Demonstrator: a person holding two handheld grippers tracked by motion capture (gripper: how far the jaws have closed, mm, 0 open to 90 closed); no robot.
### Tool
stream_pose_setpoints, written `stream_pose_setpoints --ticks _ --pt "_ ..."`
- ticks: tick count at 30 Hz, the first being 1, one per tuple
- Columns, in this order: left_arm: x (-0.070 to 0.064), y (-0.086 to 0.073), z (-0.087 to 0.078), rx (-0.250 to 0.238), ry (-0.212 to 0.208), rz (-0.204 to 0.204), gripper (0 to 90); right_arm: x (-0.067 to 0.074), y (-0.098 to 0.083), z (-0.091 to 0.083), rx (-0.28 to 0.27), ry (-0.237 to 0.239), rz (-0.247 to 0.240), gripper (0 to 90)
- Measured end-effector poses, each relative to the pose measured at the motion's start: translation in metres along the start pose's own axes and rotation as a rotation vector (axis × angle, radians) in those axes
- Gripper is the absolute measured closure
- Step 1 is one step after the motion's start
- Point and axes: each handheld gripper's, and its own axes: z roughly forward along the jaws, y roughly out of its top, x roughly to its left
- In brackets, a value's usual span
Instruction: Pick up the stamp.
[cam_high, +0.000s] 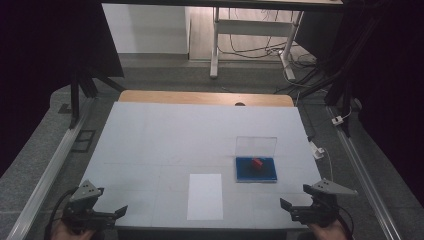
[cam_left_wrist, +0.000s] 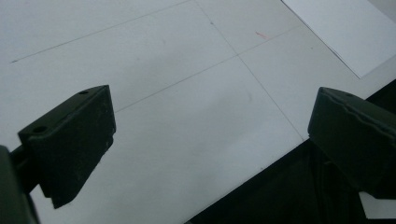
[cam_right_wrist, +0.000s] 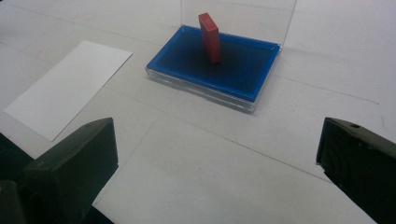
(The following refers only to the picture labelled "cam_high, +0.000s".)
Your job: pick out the white connector block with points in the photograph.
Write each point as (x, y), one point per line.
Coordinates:
(337, 120)

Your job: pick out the person's left hand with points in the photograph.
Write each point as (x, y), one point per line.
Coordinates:
(68, 234)

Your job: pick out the red stamp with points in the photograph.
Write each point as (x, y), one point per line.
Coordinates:
(257, 163)

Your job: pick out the wooden table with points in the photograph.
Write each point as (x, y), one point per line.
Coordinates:
(200, 98)

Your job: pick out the black floor frame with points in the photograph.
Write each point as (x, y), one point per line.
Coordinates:
(83, 141)

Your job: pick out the white desk frame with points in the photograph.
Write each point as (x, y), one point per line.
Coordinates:
(253, 28)

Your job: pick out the aluminium rail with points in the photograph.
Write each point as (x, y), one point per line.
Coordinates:
(50, 173)
(363, 173)

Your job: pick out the blue ink pad clear-lid case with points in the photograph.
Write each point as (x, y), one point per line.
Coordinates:
(256, 166)

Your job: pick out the black metal stand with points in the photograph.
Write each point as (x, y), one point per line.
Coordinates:
(340, 76)
(81, 86)

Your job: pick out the white power adapter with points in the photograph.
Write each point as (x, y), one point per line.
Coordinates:
(316, 151)

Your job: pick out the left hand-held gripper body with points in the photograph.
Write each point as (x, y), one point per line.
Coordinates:
(85, 213)

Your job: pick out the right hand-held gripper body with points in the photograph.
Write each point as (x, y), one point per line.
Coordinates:
(321, 210)

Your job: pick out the white paper sheet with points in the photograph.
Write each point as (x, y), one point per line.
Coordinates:
(205, 196)

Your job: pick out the person's right hand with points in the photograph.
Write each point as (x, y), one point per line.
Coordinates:
(328, 233)

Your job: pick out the white cabinet panel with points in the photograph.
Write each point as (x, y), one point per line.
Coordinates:
(146, 28)

